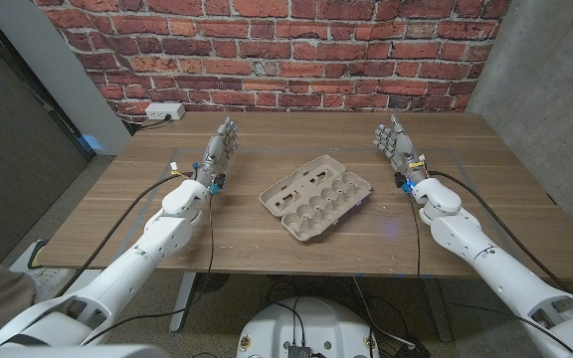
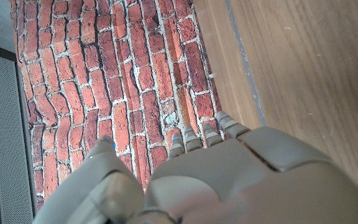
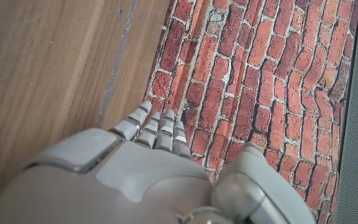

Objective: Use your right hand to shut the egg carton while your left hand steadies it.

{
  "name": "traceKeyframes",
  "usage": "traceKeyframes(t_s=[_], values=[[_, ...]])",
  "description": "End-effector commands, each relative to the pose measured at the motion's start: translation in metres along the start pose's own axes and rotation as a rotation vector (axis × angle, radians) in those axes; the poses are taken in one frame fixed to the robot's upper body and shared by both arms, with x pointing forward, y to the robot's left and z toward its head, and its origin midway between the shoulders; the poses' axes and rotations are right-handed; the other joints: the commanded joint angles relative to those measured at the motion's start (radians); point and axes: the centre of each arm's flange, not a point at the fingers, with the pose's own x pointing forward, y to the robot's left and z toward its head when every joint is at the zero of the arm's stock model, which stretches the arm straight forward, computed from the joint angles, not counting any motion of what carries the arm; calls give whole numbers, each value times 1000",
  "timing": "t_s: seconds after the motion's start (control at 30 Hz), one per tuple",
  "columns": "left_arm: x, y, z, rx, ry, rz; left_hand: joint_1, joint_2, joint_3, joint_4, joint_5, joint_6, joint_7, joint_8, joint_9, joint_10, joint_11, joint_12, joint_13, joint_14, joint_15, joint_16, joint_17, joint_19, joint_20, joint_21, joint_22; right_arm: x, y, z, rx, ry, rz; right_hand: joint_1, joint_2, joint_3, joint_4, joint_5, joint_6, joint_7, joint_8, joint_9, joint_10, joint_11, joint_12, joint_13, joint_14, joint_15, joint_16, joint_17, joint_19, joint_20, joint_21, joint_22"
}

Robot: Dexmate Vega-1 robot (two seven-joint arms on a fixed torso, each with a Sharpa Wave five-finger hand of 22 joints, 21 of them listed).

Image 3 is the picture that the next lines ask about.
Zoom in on red brick printed backdrop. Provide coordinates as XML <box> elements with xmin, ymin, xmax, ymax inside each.
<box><xmin>144</xmin><ymin>0</ymin><xmax>358</xmax><ymax>224</ymax></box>

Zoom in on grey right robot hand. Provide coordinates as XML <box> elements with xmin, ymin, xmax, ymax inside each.
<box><xmin>0</xmin><ymin>100</ymin><xmax>316</xmax><ymax>224</ymax></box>

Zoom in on grey perforated panel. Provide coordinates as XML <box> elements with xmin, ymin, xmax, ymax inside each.
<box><xmin>334</xmin><ymin>0</ymin><xmax>358</xmax><ymax>224</ymax></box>

